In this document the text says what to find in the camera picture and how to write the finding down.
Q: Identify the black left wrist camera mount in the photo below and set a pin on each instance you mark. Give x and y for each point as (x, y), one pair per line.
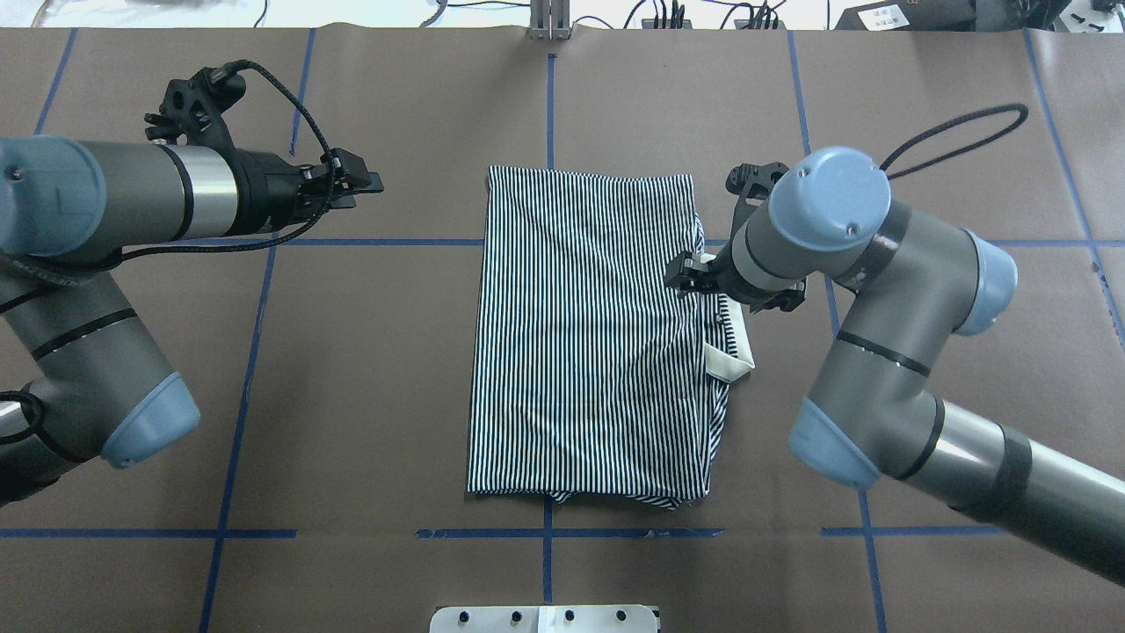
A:
(192, 109)

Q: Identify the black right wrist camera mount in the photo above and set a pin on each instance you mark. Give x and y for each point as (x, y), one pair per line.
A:
(752, 184)

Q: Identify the black box with label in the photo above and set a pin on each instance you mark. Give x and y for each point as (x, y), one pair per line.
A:
(919, 16)

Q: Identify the clear plastic bag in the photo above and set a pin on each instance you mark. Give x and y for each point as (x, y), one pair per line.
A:
(151, 14)

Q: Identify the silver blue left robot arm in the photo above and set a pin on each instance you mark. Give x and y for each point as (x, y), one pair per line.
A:
(75, 210)

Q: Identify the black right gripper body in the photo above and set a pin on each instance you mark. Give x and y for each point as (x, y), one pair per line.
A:
(719, 271)

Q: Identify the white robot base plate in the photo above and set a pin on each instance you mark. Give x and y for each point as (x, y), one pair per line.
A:
(548, 618)

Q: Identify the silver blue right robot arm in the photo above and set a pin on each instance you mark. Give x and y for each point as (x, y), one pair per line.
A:
(916, 281)

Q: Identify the navy white striped polo shirt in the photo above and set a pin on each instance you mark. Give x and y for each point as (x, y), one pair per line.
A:
(592, 376)

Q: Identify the grey aluminium frame post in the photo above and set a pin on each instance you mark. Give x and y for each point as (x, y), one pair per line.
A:
(550, 20)

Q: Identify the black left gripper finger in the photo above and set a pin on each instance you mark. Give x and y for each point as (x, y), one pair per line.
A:
(345, 167)
(346, 191)

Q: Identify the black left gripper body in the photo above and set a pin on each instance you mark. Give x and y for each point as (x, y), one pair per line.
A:
(266, 185)

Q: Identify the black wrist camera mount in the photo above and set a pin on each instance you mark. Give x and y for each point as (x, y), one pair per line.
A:
(752, 184)
(192, 109)

